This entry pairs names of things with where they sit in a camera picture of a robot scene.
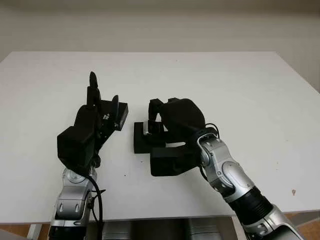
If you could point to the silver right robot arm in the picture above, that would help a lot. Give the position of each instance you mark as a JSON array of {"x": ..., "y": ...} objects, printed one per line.
[{"x": 225, "y": 165}]

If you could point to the black box lid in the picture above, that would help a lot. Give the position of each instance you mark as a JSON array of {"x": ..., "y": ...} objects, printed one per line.
[{"x": 123, "y": 115}]

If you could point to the small silver camera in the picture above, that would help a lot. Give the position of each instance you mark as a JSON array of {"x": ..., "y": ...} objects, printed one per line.
[{"x": 145, "y": 127}]

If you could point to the grey robot thigh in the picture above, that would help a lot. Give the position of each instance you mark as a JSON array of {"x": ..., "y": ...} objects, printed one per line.
[{"x": 207, "y": 230}]

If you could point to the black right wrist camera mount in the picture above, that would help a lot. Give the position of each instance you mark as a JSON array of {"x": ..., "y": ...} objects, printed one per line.
[{"x": 165, "y": 162}]

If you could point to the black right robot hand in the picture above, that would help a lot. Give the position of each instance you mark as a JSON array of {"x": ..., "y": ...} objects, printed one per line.
[{"x": 182, "y": 117}]

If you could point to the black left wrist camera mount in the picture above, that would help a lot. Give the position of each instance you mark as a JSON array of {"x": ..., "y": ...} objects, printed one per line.
[{"x": 75, "y": 147}]

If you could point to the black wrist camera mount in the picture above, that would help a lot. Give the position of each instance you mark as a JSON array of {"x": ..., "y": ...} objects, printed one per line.
[
  {"x": 75, "y": 147},
  {"x": 165, "y": 162}
]

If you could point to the black camera box base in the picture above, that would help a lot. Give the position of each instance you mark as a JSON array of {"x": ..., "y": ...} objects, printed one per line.
[{"x": 140, "y": 145}]

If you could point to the dark robot waist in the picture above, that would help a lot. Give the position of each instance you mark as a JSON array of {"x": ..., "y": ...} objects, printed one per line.
[{"x": 158, "y": 231}]

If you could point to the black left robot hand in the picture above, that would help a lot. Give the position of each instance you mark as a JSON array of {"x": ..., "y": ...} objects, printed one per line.
[{"x": 85, "y": 116}]

